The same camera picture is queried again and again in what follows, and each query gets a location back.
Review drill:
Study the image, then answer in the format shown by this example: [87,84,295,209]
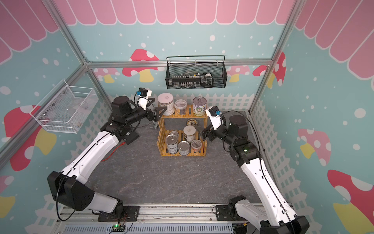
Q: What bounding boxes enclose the large white lid can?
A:
[157,93,175,116]

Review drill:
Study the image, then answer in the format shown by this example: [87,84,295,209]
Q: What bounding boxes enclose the clear plastic seed jar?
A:
[174,99,188,116]

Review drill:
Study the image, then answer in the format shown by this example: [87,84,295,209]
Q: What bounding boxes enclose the green label pull-tab can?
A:
[193,97,207,116]

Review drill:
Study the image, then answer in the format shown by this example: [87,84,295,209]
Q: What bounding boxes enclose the tall silver green can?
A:
[166,135,178,155]

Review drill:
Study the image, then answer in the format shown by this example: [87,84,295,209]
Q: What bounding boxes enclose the short silver can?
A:
[178,141,191,156]

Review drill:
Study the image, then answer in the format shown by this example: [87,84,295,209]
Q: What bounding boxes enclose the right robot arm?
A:
[200,111,310,234]

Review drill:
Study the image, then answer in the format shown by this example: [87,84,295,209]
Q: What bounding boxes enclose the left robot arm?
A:
[47,96,167,221]

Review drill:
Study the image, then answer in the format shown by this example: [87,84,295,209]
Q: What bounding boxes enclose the white lid can lower shelf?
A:
[183,125,196,143]

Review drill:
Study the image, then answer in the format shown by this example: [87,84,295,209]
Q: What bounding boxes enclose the red seed plastic jar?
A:
[191,139,203,153]

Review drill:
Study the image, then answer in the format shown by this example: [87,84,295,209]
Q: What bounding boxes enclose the wooden two-tier shelf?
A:
[157,105,208,157]

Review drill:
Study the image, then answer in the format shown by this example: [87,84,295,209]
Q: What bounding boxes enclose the clear jar back lower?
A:
[169,131,179,139]

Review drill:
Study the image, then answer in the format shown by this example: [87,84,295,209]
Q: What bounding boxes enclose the items in black basket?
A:
[166,73,214,89]

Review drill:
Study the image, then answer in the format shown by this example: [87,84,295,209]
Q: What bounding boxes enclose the small green circuit board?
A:
[111,224,126,233]

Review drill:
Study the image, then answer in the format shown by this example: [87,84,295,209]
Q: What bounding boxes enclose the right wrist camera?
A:
[206,106,222,130]

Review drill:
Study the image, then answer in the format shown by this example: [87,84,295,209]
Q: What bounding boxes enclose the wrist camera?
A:
[206,106,222,130]
[134,88,152,110]

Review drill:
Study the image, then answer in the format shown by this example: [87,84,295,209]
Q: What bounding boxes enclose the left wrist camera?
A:
[134,88,152,110]

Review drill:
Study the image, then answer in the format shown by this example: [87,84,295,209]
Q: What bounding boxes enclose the black network switch box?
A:
[117,130,139,145]

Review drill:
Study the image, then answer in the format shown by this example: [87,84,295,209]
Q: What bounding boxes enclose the white wire basket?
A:
[29,80,99,134]

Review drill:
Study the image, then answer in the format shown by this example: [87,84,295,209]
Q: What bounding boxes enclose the black wire mesh basket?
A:
[165,55,228,89]

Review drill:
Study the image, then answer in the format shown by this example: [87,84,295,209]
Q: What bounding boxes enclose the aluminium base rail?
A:
[51,203,259,234]

